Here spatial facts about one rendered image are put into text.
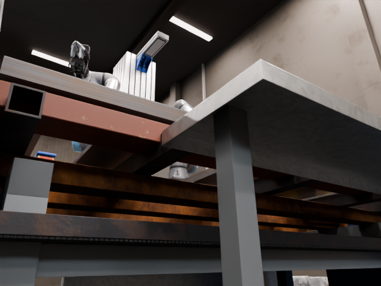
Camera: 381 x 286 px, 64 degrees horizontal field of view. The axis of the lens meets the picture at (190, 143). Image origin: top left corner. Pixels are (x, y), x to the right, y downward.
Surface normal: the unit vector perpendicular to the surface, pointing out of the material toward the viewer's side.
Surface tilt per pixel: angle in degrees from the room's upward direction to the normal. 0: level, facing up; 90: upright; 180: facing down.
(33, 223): 90
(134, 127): 90
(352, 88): 90
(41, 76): 90
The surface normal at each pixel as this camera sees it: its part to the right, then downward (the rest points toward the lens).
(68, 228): 0.56, -0.33
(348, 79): -0.80, -0.22
